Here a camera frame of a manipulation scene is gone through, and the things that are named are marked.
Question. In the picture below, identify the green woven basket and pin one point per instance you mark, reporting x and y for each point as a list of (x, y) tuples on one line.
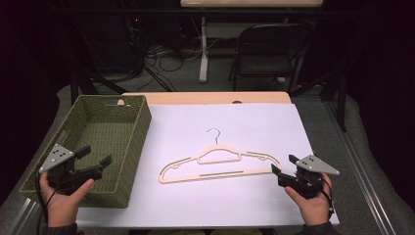
[(107, 130)]

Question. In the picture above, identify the person's right hand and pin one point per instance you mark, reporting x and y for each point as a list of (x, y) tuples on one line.
[(314, 209)]

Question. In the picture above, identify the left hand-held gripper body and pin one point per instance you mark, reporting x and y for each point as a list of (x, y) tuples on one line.
[(57, 156)]

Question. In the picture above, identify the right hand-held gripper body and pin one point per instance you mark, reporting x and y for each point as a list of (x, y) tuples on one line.
[(313, 164)]

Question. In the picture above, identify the white table mat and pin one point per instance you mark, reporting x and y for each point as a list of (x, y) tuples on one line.
[(212, 202)]

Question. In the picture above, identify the person's left hand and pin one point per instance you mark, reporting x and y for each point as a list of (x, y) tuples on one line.
[(63, 207)]

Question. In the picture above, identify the white desk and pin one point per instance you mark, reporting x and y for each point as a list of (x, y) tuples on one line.
[(204, 58)]

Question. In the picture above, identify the black folding chair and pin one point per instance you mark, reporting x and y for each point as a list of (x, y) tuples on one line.
[(261, 67)]

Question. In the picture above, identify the black metal stand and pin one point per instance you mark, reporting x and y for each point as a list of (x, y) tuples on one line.
[(84, 83), (341, 104)]

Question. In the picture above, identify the beige clothes hanger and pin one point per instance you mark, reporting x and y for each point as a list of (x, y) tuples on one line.
[(220, 146)]

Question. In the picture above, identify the metal floor rail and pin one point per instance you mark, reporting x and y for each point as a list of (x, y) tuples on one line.
[(23, 217), (362, 169)]

